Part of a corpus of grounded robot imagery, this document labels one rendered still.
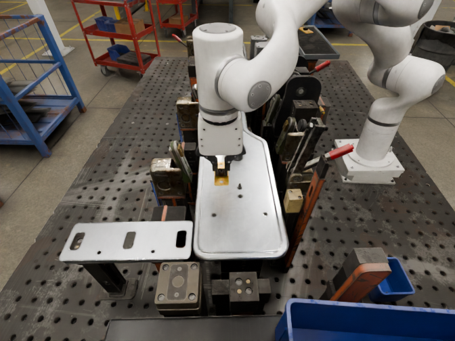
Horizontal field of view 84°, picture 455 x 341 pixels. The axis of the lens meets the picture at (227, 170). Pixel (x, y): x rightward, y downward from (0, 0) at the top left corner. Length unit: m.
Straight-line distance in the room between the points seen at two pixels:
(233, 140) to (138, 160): 0.80
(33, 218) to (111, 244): 1.69
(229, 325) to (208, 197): 0.31
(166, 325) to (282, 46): 0.50
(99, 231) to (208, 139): 0.34
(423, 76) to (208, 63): 0.76
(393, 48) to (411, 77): 0.19
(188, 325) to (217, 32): 0.49
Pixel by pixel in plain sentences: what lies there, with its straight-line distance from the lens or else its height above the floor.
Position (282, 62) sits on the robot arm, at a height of 1.37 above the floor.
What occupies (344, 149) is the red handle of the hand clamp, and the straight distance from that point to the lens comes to 0.66.
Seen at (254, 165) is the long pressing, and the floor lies 1.00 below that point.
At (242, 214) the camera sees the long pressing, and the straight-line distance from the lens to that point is 0.64.
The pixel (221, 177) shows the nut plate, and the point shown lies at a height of 1.06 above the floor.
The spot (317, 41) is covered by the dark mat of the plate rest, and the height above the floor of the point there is 1.16.
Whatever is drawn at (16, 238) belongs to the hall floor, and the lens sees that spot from 2.26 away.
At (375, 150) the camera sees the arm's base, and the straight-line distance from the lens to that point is 1.21.
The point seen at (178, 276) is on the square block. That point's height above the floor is 1.06.
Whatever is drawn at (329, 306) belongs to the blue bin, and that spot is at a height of 1.15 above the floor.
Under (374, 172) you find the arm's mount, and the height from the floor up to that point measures 0.77.
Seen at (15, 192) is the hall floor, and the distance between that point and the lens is 2.60.
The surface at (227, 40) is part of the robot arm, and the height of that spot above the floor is 1.39.
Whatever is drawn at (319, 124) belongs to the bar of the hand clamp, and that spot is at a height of 1.21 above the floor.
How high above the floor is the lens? 1.53
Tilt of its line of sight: 45 degrees down
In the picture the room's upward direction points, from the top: straight up
